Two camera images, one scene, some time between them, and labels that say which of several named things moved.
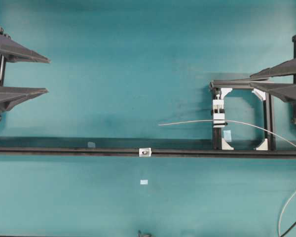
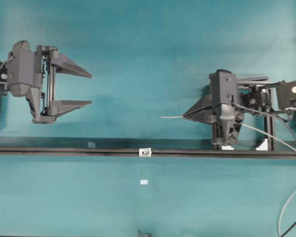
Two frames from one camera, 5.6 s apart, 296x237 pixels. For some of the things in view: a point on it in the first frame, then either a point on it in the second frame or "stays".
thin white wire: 251,125 -> 283,144
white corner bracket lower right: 264,145 stays
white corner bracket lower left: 225,146 stays
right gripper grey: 294,93 -> 227,115
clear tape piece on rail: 91,144 stays
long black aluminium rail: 133,152 stays
